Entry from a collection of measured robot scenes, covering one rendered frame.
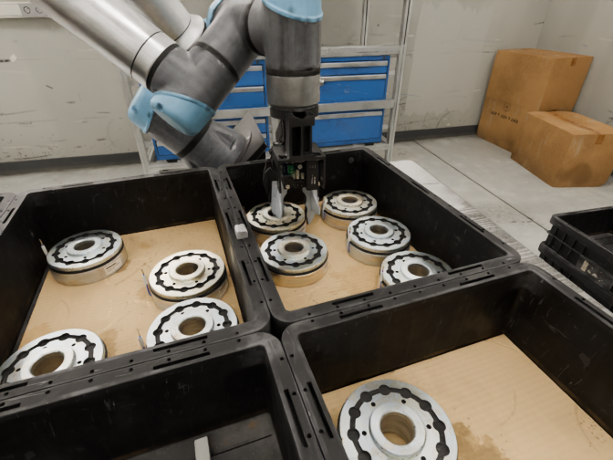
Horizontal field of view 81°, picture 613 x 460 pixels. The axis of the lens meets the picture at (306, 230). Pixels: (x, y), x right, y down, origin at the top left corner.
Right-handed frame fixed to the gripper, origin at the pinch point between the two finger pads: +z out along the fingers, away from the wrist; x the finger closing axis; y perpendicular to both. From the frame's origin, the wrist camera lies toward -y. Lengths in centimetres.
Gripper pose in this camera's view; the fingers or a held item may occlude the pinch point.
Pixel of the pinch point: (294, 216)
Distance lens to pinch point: 64.5
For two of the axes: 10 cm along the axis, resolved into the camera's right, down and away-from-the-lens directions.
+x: 9.7, -1.3, 1.9
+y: 2.3, 5.2, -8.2
